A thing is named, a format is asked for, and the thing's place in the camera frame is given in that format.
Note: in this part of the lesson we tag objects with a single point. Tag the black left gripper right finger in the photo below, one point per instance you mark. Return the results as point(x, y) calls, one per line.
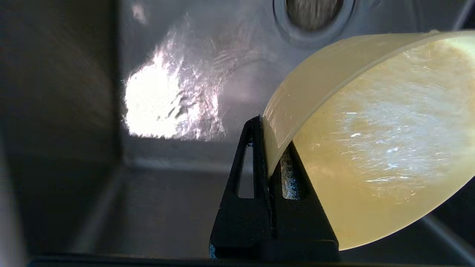
point(304, 222)

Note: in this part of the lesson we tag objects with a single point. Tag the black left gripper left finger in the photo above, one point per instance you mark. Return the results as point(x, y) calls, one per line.
point(241, 222)

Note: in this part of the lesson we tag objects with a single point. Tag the yellow-green bowl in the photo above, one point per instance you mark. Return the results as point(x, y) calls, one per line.
point(371, 148)

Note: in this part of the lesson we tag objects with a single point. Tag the stainless steel sink basin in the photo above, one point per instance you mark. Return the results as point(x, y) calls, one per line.
point(148, 148)

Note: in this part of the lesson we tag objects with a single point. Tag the metal sink drain strainer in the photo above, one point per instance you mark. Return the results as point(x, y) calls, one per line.
point(313, 15)

